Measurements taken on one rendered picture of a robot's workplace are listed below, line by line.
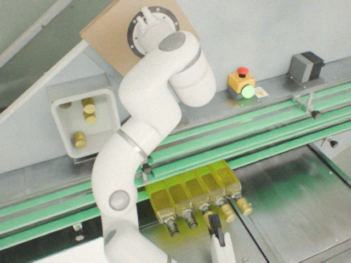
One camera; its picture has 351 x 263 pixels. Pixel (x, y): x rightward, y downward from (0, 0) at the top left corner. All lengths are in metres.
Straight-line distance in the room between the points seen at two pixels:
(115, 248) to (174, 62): 0.38
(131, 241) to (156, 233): 0.43
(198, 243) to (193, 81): 0.60
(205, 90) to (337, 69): 0.83
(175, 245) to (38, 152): 0.54
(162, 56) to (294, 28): 0.71
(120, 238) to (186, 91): 0.33
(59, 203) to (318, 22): 1.08
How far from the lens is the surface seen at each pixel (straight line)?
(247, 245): 1.09
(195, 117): 1.05
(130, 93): 0.59
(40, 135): 1.07
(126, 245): 0.66
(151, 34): 0.84
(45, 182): 1.07
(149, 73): 0.60
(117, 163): 0.62
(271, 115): 1.12
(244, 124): 1.07
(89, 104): 0.94
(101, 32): 0.89
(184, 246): 1.07
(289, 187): 1.31
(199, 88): 0.66
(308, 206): 1.27
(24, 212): 1.06
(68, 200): 1.03
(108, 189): 0.61
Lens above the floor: 1.58
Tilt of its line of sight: 43 degrees down
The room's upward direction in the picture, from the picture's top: 149 degrees clockwise
